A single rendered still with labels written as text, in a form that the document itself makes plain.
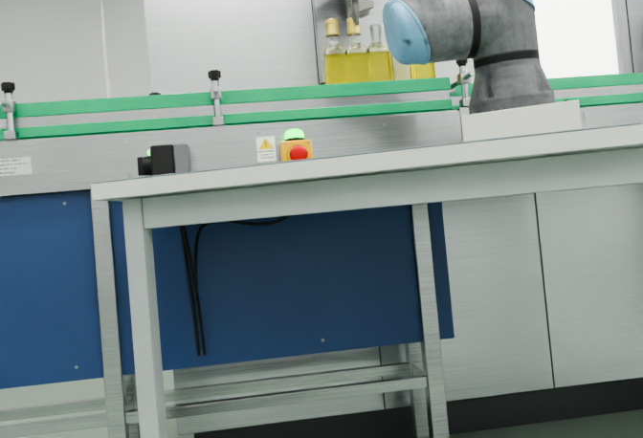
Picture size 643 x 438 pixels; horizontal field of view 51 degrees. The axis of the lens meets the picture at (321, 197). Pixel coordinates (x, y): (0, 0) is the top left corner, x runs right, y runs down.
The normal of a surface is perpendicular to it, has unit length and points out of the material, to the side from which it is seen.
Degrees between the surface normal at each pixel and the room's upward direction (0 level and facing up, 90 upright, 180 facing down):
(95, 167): 90
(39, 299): 90
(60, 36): 90
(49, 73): 90
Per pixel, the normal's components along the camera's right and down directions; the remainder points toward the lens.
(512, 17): 0.11, 0.02
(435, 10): 0.07, -0.24
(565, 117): -0.21, -0.02
